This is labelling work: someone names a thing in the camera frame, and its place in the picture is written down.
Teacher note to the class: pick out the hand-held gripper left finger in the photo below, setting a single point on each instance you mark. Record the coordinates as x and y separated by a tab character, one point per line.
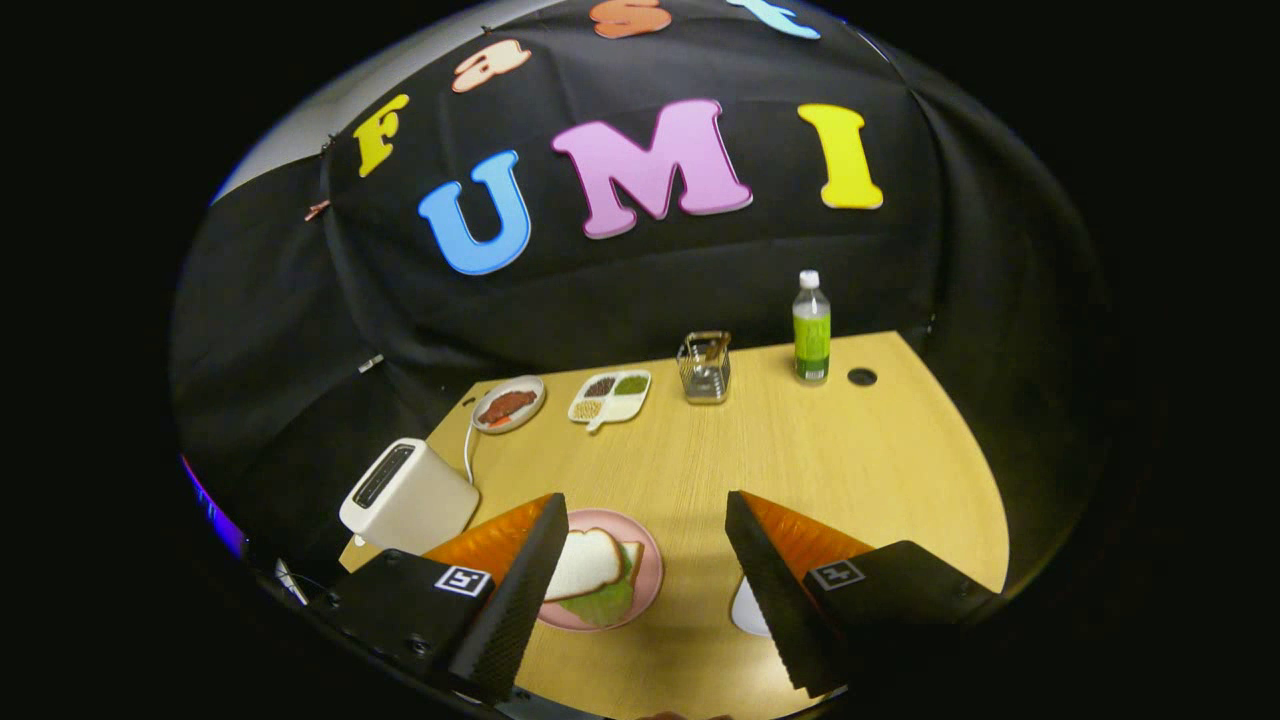
510	610

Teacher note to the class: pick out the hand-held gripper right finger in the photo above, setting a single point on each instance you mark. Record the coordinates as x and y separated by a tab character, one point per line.
780	600

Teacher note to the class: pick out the toasted bread slice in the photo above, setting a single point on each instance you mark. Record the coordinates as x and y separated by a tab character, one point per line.
585	565

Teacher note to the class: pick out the green lettuce leaf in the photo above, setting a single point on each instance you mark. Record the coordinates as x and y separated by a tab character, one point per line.
605	606

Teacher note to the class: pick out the white rounded square plate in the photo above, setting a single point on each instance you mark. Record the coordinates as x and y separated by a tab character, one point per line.
750	612

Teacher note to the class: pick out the pink plate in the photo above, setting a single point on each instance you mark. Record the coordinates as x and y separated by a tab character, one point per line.
652	565

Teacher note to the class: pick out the square white bread slice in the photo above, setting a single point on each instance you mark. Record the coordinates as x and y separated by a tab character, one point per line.
632	556

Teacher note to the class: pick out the white toaster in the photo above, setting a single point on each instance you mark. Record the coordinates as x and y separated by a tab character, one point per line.
420	505

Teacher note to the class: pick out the brown meat slices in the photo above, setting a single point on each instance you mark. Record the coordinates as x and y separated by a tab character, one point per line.
508	405

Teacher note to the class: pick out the small round white plate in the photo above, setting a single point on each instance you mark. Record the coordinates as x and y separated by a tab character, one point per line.
532	385

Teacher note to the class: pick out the white divided bean dish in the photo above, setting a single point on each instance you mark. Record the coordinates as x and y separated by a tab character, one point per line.
625	408

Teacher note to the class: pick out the green drink bottle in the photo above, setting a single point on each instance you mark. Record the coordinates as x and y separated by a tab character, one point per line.
811	340

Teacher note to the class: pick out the silver cloth clip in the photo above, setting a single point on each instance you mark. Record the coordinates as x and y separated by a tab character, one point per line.
371	363

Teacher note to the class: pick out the black backdrop cloth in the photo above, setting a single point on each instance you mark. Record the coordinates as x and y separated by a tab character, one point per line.
700	280

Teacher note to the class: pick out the pink cloth clip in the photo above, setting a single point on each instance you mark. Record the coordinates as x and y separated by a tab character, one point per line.
317	210

